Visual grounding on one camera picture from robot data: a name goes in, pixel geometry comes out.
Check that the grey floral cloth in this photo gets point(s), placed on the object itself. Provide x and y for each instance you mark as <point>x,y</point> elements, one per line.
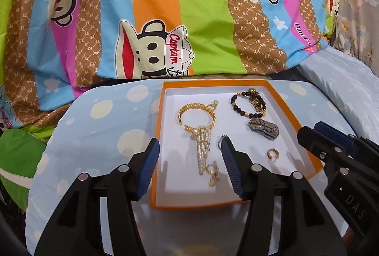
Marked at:
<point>361,7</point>

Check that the orange jewelry box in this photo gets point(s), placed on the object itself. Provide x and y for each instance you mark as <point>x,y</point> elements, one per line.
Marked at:
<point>183,179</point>

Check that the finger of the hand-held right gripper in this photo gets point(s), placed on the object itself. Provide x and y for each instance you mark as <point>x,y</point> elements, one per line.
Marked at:
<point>328,129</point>
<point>314,140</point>

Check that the chunky gold hoop earring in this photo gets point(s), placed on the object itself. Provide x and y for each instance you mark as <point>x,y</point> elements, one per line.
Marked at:
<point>270,154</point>

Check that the light blue planet-print cushion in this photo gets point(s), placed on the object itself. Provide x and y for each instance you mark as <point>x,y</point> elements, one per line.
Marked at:
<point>88,131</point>

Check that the green leaf-print cloth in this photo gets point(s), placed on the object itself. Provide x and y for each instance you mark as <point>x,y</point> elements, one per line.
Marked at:
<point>17,149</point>

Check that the pale blue pillow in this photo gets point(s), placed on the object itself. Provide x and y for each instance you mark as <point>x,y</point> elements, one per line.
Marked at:
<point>340,81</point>

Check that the colourful cartoon monkey blanket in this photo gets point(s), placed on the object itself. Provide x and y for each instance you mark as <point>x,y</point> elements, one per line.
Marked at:
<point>192,7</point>

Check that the gold double hoop earring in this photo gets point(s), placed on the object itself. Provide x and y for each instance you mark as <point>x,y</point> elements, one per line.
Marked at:
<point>211,182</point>

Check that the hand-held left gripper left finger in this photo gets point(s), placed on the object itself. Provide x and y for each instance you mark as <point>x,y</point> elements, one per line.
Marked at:
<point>148,167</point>

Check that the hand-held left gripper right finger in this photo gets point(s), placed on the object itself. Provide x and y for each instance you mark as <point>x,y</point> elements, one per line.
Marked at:
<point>231,167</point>

